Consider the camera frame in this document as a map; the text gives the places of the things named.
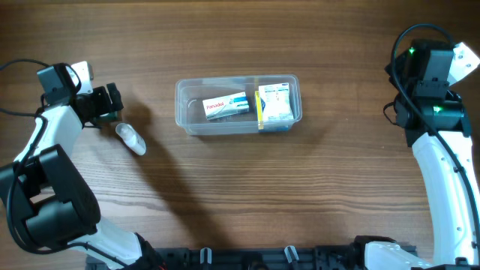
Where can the green Zam-Buk ointment box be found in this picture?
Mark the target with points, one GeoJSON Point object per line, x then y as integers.
{"type": "Point", "coordinates": [110, 117]}

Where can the white spray bottle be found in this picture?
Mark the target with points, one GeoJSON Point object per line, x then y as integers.
{"type": "Point", "coordinates": [131, 138]}

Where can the white Panadol box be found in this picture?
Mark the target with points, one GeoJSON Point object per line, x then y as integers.
{"type": "Point", "coordinates": [228, 105]}

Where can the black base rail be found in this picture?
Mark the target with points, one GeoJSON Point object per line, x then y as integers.
{"type": "Point", "coordinates": [319, 257]}

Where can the yellow blue lozenge box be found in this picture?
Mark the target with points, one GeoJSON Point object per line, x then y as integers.
{"type": "Point", "coordinates": [259, 110]}

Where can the white plaster box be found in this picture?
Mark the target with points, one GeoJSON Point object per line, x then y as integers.
{"type": "Point", "coordinates": [276, 99]}

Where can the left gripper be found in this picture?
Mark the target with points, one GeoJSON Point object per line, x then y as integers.
{"type": "Point", "coordinates": [104, 105]}

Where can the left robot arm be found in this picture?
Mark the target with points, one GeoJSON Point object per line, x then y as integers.
{"type": "Point", "coordinates": [49, 206]}

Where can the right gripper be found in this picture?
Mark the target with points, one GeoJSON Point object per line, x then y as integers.
{"type": "Point", "coordinates": [400, 63]}

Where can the clear plastic container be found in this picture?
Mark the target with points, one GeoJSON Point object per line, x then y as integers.
{"type": "Point", "coordinates": [190, 114]}

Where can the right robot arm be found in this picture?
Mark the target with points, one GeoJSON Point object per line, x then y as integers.
{"type": "Point", "coordinates": [438, 131]}

